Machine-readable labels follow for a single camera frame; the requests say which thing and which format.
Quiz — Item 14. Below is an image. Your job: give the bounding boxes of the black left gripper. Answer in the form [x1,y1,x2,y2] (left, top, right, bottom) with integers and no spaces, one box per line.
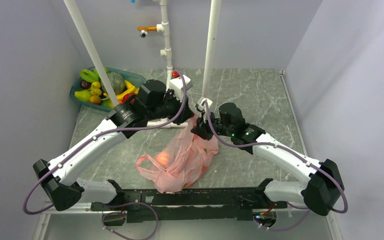
[147,88,195,126]

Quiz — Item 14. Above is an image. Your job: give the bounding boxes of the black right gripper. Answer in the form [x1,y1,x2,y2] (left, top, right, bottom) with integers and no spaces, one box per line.
[190,110,234,141]

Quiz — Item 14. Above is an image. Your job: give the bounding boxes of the pink peach-print plastic bag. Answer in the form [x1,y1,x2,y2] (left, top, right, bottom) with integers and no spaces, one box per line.
[135,115,219,193]

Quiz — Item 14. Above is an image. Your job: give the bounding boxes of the peach fake fruit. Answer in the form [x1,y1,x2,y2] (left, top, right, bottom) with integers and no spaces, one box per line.
[155,151,170,168]

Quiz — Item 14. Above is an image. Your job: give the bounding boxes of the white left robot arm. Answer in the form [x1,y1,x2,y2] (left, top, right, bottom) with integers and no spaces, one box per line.
[33,76,194,211]

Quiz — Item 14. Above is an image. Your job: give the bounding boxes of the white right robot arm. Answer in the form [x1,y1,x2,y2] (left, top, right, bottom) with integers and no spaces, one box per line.
[191,98,349,216]

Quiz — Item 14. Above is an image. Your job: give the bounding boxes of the green melon fake fruit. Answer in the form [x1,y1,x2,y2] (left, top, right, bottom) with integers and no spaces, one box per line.
[106,72,126,95]

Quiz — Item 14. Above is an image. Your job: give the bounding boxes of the small orange fake fruit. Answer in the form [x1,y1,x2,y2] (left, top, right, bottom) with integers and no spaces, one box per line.
[88,95,102,105]

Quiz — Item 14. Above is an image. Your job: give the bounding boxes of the green mango fake fruit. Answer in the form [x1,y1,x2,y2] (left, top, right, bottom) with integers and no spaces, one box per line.
[73,89,93,103]

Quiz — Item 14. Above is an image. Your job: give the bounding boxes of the dark plum fake fruit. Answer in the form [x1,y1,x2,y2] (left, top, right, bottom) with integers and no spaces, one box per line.
[79,79,92,90]

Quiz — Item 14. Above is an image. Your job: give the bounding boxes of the yellow banana in basket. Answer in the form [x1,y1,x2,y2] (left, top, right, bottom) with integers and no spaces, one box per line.
[116,80,139,103]

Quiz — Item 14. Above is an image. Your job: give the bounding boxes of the yellow banana bunch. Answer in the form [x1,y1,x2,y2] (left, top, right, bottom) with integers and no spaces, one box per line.
[88,81,102,96]

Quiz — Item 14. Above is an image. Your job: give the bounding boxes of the white pvc pipe assembly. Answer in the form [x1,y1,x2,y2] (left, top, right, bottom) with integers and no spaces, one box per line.
[147,0,187,128]

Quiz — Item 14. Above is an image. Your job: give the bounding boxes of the orange faucet valve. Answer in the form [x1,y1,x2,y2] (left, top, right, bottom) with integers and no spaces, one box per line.
[137,25,158,39]

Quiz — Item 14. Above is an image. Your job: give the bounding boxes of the green banana bunch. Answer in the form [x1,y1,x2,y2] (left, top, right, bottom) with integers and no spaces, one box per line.
[79,68,101,84]

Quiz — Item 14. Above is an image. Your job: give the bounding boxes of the teal fruit basket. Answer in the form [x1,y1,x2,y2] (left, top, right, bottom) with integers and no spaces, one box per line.
[69,67,146,112]

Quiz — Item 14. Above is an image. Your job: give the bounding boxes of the white left slanted pole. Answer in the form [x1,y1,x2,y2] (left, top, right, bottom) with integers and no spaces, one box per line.
[63,0,119,107]

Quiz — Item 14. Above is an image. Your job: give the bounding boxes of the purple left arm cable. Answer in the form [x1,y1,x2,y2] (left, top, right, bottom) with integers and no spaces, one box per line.
[23,68,189,216]

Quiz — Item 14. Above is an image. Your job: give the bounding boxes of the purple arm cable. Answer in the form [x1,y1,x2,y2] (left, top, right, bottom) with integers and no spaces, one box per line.
[23,68,189,216]
[203,100,349,215]

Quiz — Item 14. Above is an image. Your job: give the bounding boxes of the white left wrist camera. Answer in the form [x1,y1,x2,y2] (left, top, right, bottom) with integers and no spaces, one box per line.
[168,75,193,102]

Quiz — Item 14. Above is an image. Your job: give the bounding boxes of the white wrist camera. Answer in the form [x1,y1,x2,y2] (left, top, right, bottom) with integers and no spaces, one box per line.
[168,75,193,102]
[195,96,213,123]

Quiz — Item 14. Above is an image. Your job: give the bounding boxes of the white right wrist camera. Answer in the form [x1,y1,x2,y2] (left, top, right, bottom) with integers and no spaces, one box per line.
[195,96,213,123]

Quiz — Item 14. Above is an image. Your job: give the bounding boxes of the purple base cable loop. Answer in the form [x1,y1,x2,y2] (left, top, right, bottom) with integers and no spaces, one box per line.
[101,202,160,240]

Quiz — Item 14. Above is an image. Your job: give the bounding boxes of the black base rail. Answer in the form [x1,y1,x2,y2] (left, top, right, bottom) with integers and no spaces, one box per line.
[90,187,287,223]

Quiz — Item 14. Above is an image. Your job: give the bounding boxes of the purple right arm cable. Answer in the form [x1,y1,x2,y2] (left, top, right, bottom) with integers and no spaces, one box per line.
[203,100,349,215]

